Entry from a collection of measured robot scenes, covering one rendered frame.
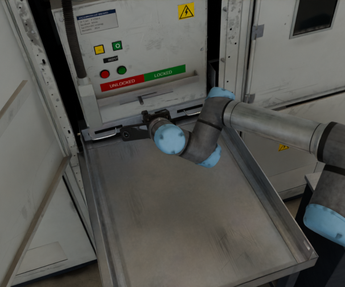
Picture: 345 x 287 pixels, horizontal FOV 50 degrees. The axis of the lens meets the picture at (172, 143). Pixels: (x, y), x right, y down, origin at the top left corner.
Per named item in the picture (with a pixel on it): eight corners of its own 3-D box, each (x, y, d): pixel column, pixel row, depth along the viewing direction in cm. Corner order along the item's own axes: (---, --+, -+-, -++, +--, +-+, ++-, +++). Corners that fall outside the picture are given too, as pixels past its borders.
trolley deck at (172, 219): (314, 265, 111) (319, 256, 107) (114, 337, 101) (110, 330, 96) (224, 123, 157) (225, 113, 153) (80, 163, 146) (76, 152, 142)
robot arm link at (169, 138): (181, 161, 97) (152, 149, 94) (171, 151, 107) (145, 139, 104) (194, 134, 96) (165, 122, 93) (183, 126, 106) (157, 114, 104)
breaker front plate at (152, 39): (206, 101, 150) (208, -17, 116) (89, 131, 141) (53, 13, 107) (205, 99, 151) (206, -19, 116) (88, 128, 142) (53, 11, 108)
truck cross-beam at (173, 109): (213, 107, 153) (213, 97, 149) (84, 141, 144) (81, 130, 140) (208, 101, 157) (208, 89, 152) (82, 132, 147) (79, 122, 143)
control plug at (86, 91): (103, 126, 129) (93, 86, 116) (90, 130, 128) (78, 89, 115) (99, 113, 134) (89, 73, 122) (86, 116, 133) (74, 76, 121)
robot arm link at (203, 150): (231, 135, 101) (197, 119, 98) (215, 172, 101) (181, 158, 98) (219, 132, 109) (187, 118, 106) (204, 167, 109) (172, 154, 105)
